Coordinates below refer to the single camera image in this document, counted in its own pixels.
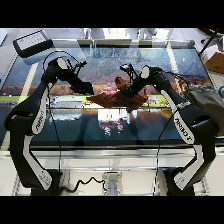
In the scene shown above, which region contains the black cable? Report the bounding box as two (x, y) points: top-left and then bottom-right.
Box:
(42, 49), (82, 178)
(59, 176), (108, 194)
(153, 109), (176, 197)

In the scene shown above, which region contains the cardboard box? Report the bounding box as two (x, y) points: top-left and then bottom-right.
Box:
(203, 51), (224, 76)

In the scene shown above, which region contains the brown T-shirt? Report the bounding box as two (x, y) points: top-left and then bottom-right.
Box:
(85, 76), (150, 113)

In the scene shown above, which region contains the silver frame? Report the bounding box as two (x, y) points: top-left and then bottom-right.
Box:
(0, 38), (224, 197)

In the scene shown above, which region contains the dark grey garment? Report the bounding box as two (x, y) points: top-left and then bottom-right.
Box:
(186, 87), (224, 138)

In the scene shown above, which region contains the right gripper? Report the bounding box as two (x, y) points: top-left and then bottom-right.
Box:
(121, 77), (148, 100)

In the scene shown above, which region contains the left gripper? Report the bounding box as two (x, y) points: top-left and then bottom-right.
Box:
(69, 75), (95, 96)

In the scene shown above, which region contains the black flat case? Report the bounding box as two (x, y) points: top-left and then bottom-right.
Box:
(12, 29), (55, 59)

